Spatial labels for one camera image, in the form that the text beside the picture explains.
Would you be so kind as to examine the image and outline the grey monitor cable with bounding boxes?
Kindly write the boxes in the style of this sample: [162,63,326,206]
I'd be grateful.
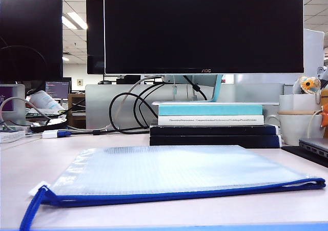
[68,74,165,133]

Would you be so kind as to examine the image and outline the black flat tray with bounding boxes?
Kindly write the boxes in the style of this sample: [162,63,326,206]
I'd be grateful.
[30,117,68,133]

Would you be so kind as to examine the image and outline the teal book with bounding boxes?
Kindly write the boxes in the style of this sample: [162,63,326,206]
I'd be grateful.
[158,104,263,116]

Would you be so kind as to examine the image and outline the white adapter box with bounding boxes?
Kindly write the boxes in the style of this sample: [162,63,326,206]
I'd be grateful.
[42,130,59,139]

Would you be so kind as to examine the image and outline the white printed paper roll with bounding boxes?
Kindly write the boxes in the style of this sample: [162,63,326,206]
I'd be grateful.
[29,90,66,112]

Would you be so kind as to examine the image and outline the white mug with handle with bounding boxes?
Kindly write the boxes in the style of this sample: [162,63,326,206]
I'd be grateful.
[266,113,325,146]

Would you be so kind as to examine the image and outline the thin black book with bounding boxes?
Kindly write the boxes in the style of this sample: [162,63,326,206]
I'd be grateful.
[150,124,280,136]

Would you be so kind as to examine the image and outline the white board panel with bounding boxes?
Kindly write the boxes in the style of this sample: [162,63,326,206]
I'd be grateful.
[303,28,325,75]

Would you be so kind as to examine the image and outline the black looped cable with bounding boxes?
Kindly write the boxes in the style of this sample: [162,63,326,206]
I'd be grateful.
[109,92,159,134]

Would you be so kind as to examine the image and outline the white book with printed spine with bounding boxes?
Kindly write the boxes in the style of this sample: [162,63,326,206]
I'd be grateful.
[157,115,265,126]

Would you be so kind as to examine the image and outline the silver laptop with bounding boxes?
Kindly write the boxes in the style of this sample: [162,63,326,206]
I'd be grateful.
[298,137,328,159]

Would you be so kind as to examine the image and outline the light blue monitor stand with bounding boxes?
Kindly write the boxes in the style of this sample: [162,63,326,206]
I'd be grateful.
[151,73,280,106]

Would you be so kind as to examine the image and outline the black frameless monitor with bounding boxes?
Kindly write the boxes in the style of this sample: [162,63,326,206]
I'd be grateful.
[0,0,64,85]

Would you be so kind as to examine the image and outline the orange plush toy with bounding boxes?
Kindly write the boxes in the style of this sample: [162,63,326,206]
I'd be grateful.
[320,87,328,128]

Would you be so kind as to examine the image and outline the large black AOC monitor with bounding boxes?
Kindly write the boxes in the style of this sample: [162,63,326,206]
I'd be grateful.
[104,0,305,75]

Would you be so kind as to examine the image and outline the white computer with purple screen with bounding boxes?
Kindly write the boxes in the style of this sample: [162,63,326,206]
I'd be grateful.
[0,83,26,126]

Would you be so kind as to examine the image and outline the thick black book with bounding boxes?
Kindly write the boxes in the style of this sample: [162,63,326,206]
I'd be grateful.
[149,135,282,149]

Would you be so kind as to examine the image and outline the white box stack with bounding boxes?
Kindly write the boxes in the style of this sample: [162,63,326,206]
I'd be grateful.
[0,128,26,143]

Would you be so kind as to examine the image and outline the black monitor power cable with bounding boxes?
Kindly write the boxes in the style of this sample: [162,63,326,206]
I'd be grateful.
[183,74,208,101]

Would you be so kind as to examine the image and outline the crochet doll with orange flower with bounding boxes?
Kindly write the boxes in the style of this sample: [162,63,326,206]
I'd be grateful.
[292,75,322,105]

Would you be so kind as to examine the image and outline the white cup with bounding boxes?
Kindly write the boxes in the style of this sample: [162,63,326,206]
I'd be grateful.
[279,94,321,111]

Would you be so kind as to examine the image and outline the grey looped cable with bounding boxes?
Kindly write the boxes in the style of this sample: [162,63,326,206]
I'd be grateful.
[0,96,52,129]

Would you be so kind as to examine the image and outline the transparent file bag blue zipper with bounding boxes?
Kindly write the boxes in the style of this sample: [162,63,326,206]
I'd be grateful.
[19,145,326,231]

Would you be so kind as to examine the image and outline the brown wooden cabinet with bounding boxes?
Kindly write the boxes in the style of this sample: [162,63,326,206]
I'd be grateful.
[68,93,87,129]

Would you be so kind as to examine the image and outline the beige thin cable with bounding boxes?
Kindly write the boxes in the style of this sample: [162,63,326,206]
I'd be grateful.
[307,109,324,139]

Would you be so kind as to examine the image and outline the wooden coaster lid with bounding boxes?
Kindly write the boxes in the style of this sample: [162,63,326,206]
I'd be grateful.
[278,109,318,115]

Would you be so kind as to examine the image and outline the black monitor with white edge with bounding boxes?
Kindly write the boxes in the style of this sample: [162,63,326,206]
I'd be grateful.
[86,0,105,75]

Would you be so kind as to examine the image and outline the small monitor showing code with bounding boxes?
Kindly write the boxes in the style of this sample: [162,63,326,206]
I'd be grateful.
[45,81,71,101]

